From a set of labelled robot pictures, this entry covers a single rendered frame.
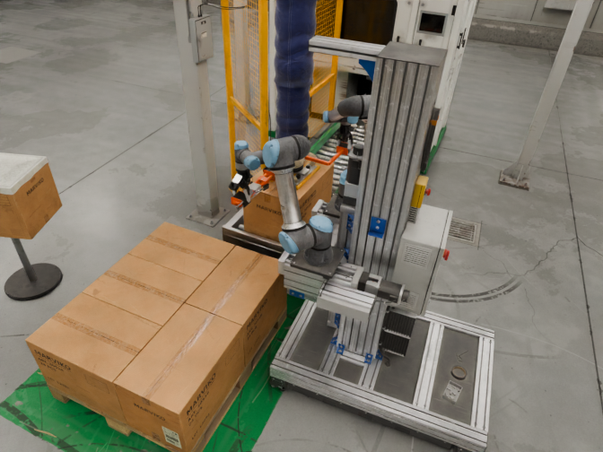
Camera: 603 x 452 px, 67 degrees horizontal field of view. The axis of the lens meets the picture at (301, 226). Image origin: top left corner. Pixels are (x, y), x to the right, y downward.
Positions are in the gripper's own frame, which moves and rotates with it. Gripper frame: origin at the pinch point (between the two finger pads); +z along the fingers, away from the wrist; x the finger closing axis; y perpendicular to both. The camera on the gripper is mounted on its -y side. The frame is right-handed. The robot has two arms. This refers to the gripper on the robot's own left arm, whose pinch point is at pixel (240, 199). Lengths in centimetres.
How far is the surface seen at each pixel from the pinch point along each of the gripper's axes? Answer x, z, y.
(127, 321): 32, 54, -70
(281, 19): 4, -88, 49
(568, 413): -213, 107, 38
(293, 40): -4, -78, 50
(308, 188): -19, 13, 49
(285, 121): -1, -29, 50
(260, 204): 5.6, 23.3, 30.3
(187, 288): 19, 54, -32
